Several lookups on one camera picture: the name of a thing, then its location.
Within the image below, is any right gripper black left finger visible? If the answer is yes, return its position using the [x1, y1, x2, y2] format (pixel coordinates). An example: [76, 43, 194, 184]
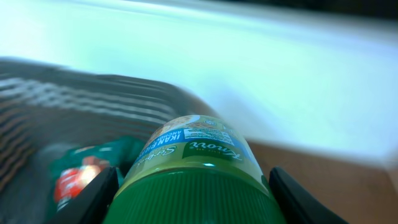
[47, 166, 119, 224]

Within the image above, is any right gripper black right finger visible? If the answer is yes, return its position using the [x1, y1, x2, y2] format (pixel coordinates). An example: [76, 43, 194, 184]
[269, 167, 348, 224]

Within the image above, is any green Nescafe coffee bag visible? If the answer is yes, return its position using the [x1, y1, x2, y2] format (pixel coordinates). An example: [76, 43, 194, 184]
[46, 136, 145, 220]

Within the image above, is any green lidded seasoning jar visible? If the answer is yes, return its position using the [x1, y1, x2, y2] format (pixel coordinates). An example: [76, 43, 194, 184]
[104, 115, 285, 224]

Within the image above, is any grey plastic lattice basket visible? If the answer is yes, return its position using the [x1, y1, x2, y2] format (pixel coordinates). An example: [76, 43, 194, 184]
[1, 57, 215, 223]

